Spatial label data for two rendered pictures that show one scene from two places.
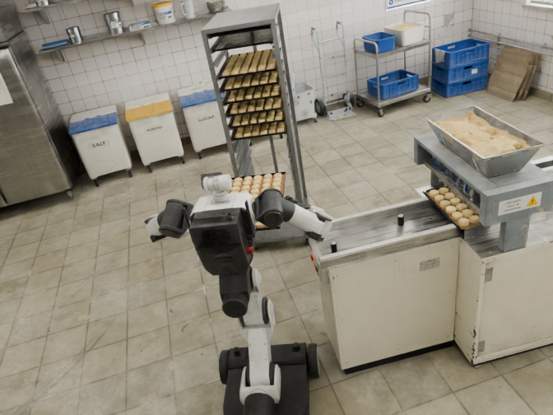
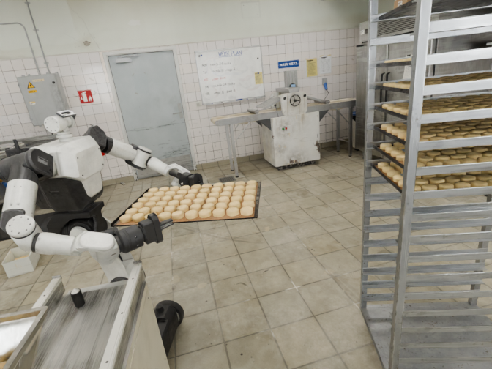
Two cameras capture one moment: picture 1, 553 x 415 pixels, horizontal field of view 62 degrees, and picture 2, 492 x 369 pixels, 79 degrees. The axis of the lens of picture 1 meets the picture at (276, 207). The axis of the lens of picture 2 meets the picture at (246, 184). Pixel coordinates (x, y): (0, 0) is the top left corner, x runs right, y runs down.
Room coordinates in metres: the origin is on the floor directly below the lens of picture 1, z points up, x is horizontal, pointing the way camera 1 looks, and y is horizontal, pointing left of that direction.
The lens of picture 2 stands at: (2.46, -1.12, 1.52)
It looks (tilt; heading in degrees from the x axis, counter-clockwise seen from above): 20 degrees down; 88
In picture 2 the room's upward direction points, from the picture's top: 7 degrees counter-clockwise
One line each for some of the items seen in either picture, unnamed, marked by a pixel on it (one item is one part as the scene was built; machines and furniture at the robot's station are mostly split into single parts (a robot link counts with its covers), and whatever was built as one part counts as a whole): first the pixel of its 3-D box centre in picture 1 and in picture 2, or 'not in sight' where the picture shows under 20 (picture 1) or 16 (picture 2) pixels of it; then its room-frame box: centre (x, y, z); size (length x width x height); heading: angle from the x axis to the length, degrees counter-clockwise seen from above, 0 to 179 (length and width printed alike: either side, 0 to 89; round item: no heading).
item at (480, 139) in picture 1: (477, 137); not in sight; (1.99, -1.03, 1.28); 0.54 x 0.27 x 0.06; 5
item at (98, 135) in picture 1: (104, 146); not in sight; (5.36, 1.93, 0.38); 0.64 x 0.54 x 0.77; 12
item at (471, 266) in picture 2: not in sight; (423, 269); (3.42, 0.18, 0.42); 0.64 x 0.03 x 0.03; 171
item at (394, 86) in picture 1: (392, 84); not in sight; (5.90, -1.83, 0.28); 0.56 x 0.38 x 0.20; 108
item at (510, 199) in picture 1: (474, 184); not in sight; (1.99, -1.03, 1.01); 0.72 x 0.33 x 0.34; 5
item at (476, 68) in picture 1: (459, 67); not in sight; (6.00, -2.78, 0.30); 0.60 x 0.40 x 0.20; 100
